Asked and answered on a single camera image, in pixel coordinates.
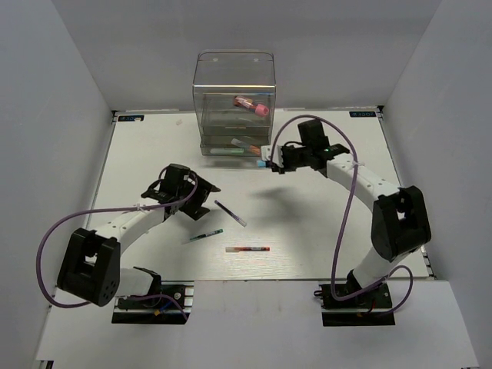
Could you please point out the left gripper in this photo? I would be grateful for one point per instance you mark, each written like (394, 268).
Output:
(203, 188)

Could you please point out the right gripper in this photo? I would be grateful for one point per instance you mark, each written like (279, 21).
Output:
(285, 167)

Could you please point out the green pen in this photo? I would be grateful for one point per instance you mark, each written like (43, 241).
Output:
(206, 235)

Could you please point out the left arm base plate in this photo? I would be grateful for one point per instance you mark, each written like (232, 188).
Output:
(172, 306)

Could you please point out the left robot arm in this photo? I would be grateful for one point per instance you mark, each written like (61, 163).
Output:
(91, 268)

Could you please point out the clear drawer organizer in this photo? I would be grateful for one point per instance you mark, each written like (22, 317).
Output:
(219, 121)

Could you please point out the red pen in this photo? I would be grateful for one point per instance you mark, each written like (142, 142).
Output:
(247, 249)

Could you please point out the purple pen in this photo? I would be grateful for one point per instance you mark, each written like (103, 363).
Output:
(231, 214)

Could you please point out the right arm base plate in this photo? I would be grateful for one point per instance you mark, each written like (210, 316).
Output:
(368, 310)

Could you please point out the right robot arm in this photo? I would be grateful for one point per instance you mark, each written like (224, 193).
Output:
(399, 220)

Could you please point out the pink glue bottle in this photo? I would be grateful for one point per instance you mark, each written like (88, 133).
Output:
(248, 104)

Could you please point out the orange capped marker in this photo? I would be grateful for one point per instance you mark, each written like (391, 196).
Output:
(248, 147)

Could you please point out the green highlighter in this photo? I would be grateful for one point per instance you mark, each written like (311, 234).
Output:
(226, 151)

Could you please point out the clear organizer lid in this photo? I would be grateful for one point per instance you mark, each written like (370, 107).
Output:
(234, 67)

